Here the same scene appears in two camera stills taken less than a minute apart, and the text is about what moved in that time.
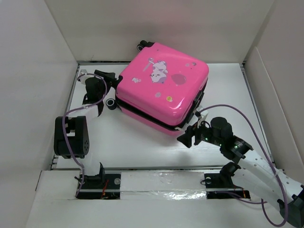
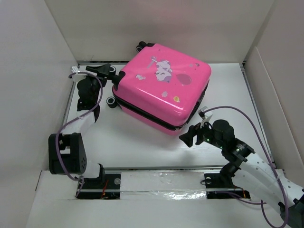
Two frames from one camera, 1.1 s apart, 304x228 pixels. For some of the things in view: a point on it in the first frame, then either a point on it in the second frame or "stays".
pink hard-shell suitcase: x=161 y=87 stays
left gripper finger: x=110 y=77 → x=102 y=71
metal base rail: x=103 y=182 stays
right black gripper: x=186 y=137 stays
